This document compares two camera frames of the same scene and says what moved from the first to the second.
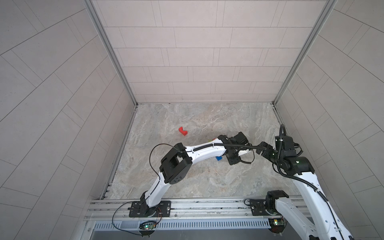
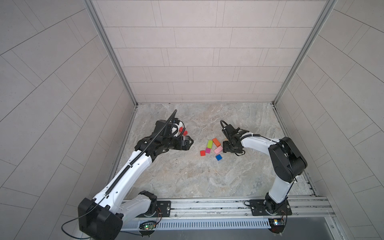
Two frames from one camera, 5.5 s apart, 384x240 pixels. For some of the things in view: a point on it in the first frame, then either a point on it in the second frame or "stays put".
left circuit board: x=147 y=226 stays put
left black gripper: x=232 y=161 to x=184 y=147
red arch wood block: x=184 y=132 stays put
